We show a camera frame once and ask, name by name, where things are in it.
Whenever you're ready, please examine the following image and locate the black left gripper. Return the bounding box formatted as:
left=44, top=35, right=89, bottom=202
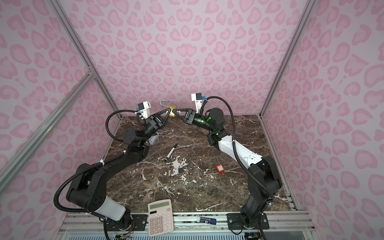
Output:
left=139, top=110, right=171, bottom=147

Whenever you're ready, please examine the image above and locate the blue and white glue stick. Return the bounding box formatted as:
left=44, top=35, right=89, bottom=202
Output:
left=198, top=217, right=217, bottom=225

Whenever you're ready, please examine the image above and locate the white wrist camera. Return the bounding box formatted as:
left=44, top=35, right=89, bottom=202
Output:
left=137, top=101, right=151, bottom=120
left=191, top=93, right=206, bottom=115

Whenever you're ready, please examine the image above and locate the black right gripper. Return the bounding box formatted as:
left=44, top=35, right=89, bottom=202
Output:
left=174, top=110, right=216, bottom=133

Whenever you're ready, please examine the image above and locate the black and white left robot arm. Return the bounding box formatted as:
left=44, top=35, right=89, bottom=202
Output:
left=54, top=108, right=172, bottom=229

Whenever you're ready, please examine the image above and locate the white desk calculator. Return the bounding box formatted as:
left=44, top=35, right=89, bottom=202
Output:
left=148, top=199, right=174, bottom=237

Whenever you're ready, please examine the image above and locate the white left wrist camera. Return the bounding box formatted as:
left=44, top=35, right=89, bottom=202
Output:
left=137, top=101, right=151, bottom=120

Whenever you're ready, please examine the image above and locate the white stapler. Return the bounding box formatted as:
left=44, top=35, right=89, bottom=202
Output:
left=148, top=133, right=159, bottom=146

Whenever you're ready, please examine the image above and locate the red padlock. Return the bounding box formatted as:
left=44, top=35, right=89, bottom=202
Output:
left=216, top=157, right=225, bottom=174

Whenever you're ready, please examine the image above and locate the aluminium front rail frame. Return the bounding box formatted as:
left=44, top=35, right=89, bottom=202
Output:
left=56, top=211, right=319, bottom=240

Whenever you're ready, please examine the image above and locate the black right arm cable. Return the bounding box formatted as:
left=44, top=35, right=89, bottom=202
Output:
left=203, top=95, right=276, bottom=202

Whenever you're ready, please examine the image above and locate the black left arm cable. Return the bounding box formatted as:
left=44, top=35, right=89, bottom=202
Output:
left=53, top=109, right=139, bottom=214

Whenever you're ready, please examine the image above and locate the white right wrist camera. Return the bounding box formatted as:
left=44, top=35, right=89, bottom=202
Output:
left=191, top=93, right=206, bottom=115

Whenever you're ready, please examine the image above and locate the brass padlock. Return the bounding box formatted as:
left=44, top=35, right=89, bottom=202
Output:
left=160, top=100, right=177, bottom=117

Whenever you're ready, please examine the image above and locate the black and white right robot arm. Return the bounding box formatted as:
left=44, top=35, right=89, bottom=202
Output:
left=173, top=108, right=282, bottom=235

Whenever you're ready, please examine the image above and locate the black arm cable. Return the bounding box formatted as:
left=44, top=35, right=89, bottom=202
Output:
left=203, top=95, right=276, bottom=202
left=53, top=109, right=139, bottom=214

